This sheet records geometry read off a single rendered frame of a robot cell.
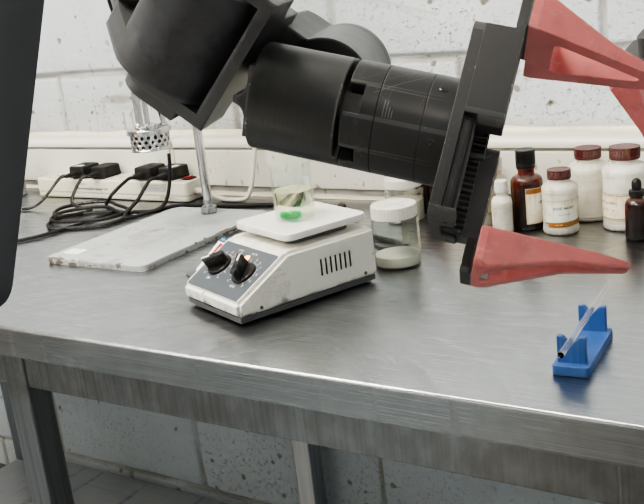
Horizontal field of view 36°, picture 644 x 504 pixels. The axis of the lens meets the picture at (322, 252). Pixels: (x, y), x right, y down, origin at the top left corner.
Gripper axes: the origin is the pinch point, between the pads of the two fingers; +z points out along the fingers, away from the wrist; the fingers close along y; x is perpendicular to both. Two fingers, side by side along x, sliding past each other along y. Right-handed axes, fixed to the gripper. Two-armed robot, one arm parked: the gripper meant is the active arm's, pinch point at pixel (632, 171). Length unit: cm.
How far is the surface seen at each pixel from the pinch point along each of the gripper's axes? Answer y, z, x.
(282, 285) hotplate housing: 4, -29, -59
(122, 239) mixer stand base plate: -1, -63, -93
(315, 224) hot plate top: -4, -28, -62
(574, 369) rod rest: 6.7, 2.8, -40.8
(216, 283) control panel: 5, -37, -61
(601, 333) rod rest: 2.2, 5.1, -47.4
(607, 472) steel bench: 14.8, 7.2, -39.8
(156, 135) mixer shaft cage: -16, -60, -86
